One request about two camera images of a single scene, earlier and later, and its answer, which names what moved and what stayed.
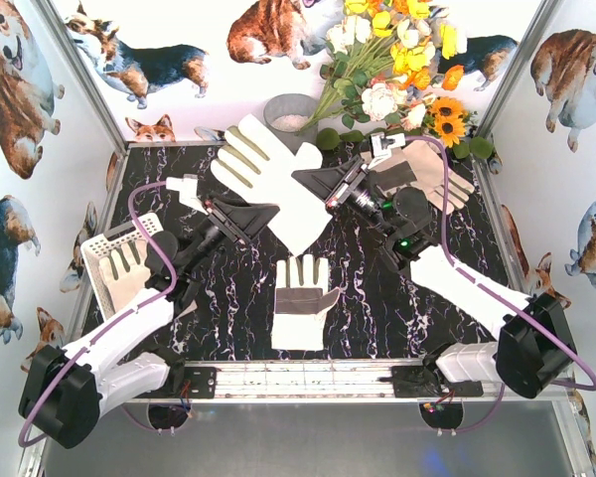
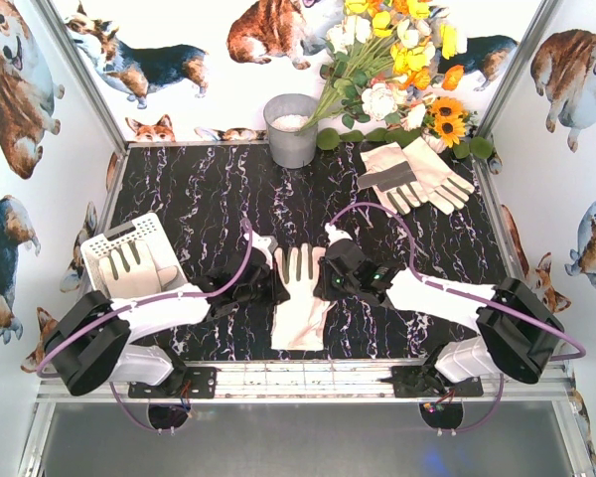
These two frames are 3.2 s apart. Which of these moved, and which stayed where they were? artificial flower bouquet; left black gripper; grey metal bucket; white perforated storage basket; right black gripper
Moved: left black gripper; right black gripper
Stayed: artificial flower bouquet; white perforated storage basket; grey metal bucket
